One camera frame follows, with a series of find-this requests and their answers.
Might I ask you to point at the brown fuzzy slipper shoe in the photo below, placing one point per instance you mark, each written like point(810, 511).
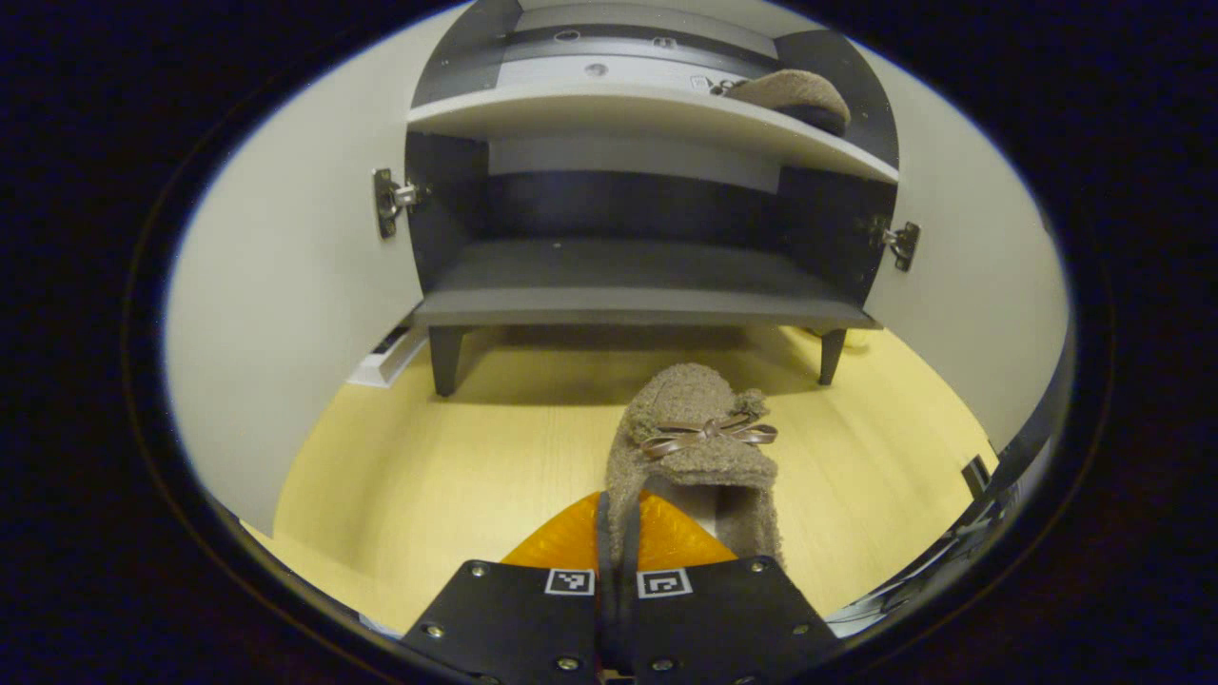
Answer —
point(795, 95)
point(695, 419)

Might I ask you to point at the light grey shoe cabinet door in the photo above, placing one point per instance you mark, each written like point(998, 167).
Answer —
point(971, 285)
point(285, 285)

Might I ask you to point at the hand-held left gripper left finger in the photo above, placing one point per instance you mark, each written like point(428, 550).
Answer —
point(514, 628)

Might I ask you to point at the white plastic strip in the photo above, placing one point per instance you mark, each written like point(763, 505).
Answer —
point(381, 360)

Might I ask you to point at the light grey cabinet shelf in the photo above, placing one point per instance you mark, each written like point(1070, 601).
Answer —
point(618, 109)

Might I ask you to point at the dark cabinet leg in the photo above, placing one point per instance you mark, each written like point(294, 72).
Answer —
point(447, 362)
point(832, 357)

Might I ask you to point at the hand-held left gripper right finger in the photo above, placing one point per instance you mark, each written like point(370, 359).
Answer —
point(723, 628)

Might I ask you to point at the grey shoe cabinet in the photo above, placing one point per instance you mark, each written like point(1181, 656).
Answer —
point(628, 276)

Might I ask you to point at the metal door hinge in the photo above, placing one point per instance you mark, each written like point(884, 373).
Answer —
point(385, 202)
point(902, 243)

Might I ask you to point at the dark grey cabinet base shelf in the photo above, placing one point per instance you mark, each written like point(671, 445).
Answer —
point(628, 281)

